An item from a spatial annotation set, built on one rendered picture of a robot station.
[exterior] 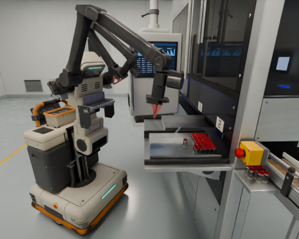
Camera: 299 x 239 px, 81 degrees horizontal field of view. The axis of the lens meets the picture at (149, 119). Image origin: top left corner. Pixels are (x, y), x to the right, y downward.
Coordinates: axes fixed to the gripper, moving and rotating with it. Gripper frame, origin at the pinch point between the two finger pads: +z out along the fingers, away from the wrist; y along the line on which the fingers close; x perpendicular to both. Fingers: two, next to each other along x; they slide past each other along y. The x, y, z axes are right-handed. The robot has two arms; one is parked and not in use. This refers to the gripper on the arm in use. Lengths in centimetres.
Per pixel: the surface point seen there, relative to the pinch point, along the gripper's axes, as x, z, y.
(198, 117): 54, 13, 42
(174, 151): 4.3, 19.3, 14.3
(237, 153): -18.1, 5.3, 32.5
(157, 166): -8.5, 21.2, 4.3
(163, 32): 91, -48, 6
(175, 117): 54, 15, 23
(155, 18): 94, -59, -2
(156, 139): 19.3, 20.2, 6.0
